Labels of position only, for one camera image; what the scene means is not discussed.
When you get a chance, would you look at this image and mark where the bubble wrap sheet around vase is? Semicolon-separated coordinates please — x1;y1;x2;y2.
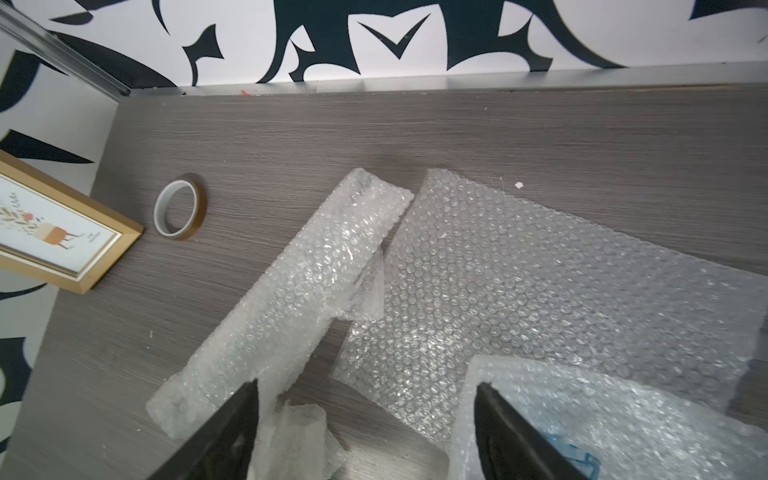
333;169;767;447

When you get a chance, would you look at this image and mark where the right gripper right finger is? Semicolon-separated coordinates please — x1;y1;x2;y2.
474;383;584;479

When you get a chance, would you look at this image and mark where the white vase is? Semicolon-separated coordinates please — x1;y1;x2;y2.
247;403;347;479

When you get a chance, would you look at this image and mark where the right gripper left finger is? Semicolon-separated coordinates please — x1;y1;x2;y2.
149;380;259;480

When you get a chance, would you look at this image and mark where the iridescent bubble wrap bundle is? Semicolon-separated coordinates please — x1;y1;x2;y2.
448;355;767;479

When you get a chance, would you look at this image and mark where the brown tape roll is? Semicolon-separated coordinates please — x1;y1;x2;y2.
152;174;208;241

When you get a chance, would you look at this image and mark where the purple blue glass vase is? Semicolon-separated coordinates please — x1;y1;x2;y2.
544;434;601;480

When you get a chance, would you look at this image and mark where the wooden framed picture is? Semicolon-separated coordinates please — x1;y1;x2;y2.
1;152;144;294

